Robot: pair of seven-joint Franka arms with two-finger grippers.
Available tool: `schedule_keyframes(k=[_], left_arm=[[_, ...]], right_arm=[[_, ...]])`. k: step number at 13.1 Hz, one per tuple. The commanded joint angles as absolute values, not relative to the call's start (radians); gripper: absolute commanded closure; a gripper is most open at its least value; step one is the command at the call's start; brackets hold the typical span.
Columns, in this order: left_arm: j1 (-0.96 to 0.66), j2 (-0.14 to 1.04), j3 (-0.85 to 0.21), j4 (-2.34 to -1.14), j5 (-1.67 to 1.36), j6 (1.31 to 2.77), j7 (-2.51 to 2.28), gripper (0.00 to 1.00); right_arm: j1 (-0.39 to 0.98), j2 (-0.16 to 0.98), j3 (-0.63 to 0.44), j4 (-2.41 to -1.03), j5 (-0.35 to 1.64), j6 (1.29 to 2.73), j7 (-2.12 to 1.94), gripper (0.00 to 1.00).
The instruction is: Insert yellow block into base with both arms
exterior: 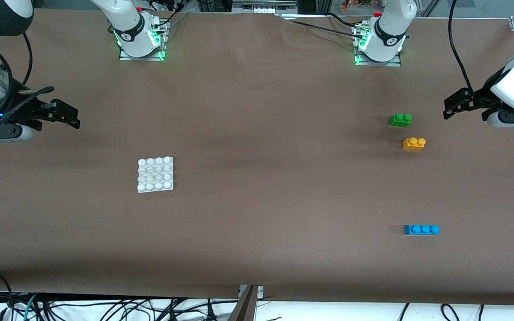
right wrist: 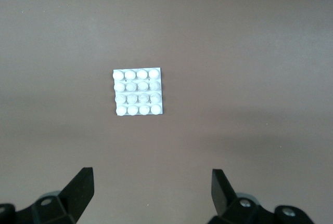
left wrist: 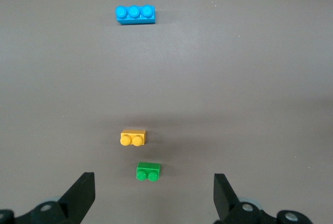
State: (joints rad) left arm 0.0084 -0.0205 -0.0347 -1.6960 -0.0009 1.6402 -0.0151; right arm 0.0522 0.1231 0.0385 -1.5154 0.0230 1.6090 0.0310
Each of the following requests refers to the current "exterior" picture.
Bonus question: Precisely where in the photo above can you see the white studded base plate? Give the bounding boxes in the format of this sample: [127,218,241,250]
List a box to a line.
[137,156,174,193]

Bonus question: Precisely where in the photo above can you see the yellow two-stud block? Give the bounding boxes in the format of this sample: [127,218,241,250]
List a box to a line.
[402,137,427,151]

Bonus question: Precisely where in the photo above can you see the blue three-stud block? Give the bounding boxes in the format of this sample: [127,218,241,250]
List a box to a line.
[403,224,440,236]

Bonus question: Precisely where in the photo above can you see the orange background clutter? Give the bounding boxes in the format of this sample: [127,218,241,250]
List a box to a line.
[340,0,374,12]

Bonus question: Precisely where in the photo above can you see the brown table cover sheet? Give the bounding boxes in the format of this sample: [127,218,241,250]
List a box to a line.
[0,8,514,306]

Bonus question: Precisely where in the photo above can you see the grey metal beam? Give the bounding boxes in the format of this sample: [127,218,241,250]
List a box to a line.
[227,286,258,321]

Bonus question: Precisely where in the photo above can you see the black cable on table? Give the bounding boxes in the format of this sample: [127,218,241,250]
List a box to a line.
[284,19,358,34]
[326,12,371,28]

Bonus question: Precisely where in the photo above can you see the black base power cable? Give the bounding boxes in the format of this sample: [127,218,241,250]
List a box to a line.
[150,0,191,30]

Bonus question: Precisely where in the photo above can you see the teal floor cable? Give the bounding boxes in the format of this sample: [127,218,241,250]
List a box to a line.
[12,293,40,321]

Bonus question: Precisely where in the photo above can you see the silver metal rail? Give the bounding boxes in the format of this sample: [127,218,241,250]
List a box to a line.
[232,0,299,15]

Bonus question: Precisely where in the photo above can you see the silver metal bracket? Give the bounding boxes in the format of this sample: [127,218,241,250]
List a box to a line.
[238,285,265,299]

